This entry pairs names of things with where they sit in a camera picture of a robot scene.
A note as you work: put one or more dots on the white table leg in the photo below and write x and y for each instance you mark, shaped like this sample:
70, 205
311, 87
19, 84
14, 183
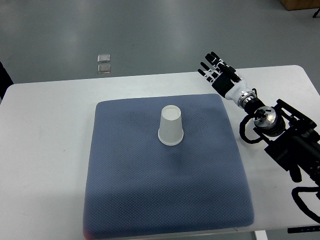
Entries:
260, 235

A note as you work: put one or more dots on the black white robotic hand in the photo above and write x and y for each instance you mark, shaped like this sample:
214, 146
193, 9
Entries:
225, 80

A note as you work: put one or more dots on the blue textured cushion mat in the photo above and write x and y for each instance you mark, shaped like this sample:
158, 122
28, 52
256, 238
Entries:
136, 185

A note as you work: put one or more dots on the black table control panel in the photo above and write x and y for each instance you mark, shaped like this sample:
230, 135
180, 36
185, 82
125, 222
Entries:
304, 229

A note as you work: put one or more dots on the upper metal floor plate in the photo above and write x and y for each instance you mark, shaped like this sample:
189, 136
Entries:
104, 58

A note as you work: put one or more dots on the white paper cup on mat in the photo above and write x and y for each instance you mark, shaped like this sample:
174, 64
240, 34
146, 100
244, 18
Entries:
170, 130

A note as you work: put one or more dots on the brown cardboard box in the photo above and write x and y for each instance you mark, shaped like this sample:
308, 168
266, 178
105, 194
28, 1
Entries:
293, 5

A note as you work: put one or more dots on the black object at left edge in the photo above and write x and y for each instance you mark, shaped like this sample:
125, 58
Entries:
5, 81

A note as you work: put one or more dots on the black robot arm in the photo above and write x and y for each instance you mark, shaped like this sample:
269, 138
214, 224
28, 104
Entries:
291, 138

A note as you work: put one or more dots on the black tripod leg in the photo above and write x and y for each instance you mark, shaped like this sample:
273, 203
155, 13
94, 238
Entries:
316, 13

